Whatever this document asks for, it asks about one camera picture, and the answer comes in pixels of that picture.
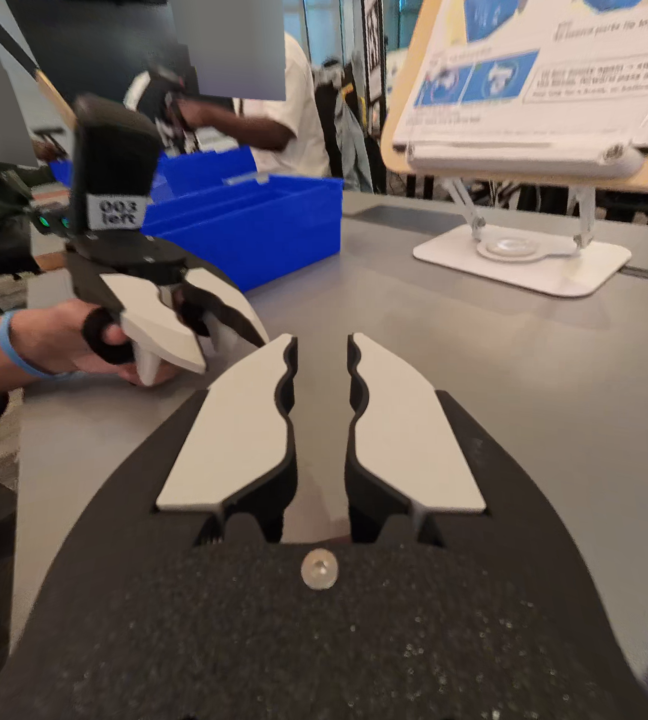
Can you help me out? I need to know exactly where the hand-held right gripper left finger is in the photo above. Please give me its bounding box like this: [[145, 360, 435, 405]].
[[155, 333, 299, 545]]

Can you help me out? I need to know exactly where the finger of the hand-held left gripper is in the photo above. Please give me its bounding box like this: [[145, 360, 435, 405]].
[[100, 274, 208, 375], [178, 267, 271, 348]]

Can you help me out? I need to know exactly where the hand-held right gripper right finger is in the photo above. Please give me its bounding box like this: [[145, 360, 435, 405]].
[[344, 332, 488, 545]]

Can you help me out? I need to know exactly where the person's left hand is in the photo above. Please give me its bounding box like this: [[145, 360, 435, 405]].
[[13, 298, 180, 388]]

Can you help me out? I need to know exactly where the document stand with black board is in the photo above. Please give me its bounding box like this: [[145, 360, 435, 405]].
[[0, 0, 77, 133]]

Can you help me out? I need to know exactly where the black device with green lights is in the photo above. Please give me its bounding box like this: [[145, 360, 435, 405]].
[[31, 208, 74, 234]]

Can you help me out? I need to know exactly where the black display screen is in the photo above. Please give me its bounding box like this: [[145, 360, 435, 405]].
[[6, 0, 201, 113]]

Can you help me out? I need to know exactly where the blue wristband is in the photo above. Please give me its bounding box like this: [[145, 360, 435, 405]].
[[0, 309, 74, 382]]

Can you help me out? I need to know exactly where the hanging denim jacket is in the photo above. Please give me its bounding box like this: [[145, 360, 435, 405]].
[[313, 56, 375, 195]]

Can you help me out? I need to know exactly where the hanging marker sign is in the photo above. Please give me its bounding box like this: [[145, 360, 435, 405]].
[[360, 0, 387, 105]]

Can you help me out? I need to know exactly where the printed instruction sheet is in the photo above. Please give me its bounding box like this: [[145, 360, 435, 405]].
[[394, 0, 648, 148]]

